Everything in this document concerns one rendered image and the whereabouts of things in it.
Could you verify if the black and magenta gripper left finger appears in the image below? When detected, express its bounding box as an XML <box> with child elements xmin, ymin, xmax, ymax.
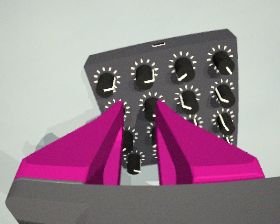
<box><xmin>13</xmin><ymin>101</ymin><xmax>124</xmax><ymax>185</ymax></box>

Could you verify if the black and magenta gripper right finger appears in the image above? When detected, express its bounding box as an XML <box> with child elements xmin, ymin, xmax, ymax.
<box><xmin>155</xmin><ymin>101</ymin><xmax>265</xmax><ymax>185</ymax></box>

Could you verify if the dark grey knob box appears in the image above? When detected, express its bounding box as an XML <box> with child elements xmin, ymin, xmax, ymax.
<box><xmin>84</xmin><ymin>29</ymin><xmax>239</xmax><ymax>175</ymax></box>

